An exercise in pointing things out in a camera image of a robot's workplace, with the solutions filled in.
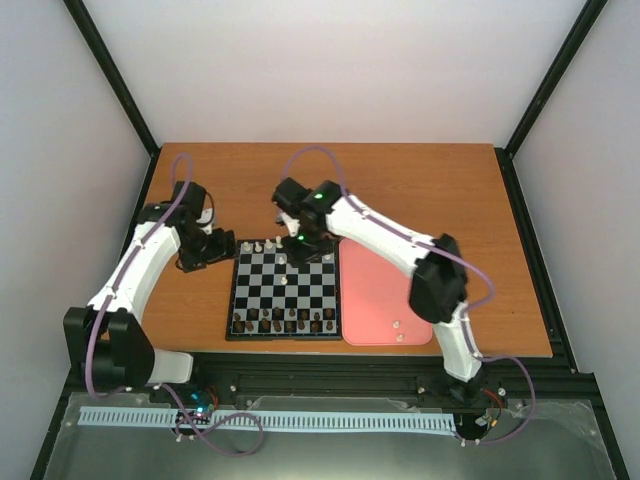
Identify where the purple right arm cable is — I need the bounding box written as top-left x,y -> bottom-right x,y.
279,145 -> 537,447

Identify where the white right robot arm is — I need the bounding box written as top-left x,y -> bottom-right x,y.
271,177 -> 486,407

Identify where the black and white chessboard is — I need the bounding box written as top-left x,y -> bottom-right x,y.
226,238 -> 342,341

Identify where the pink plastic tray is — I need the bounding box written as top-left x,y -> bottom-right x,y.
339,240 -> 432,347

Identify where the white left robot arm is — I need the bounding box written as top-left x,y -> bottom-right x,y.
63,182 -> 236,403

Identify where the light blue cable duct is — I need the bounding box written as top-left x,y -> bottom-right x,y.
77,406 -> 456,436

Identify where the black aluminium frame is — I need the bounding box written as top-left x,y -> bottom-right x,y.
27,0 -> 632,480

